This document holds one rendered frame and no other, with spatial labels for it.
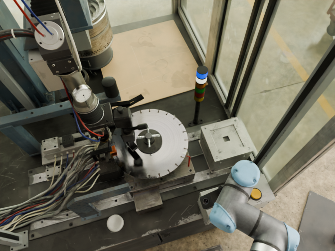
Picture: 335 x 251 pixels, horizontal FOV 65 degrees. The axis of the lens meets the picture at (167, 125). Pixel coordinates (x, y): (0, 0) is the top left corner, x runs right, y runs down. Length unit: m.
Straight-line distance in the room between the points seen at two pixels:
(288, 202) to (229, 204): 1.45
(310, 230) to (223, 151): 1.14
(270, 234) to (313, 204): 1.48
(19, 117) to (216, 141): 0.84
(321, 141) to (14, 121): 1.11
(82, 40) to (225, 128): 0.71
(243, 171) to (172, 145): 0.44
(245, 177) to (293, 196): 1.46
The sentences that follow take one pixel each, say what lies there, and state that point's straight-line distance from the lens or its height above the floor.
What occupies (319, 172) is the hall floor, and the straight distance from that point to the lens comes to 2.35.
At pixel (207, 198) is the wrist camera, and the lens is 0.94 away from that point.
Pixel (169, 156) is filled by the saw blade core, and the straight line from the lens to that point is 1.09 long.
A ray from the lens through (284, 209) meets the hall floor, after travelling 2.15.
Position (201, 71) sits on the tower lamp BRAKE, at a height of 1.16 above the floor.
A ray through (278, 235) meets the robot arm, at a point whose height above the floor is 1.25.
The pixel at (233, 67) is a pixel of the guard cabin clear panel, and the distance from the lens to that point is 1.28.
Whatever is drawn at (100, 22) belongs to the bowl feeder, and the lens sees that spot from 1.47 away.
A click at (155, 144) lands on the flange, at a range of 1.11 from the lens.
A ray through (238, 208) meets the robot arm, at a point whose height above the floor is 1.25.
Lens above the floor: 1.96
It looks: 60 degrees down
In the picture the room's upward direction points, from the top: 3 degrees counter-clockwise
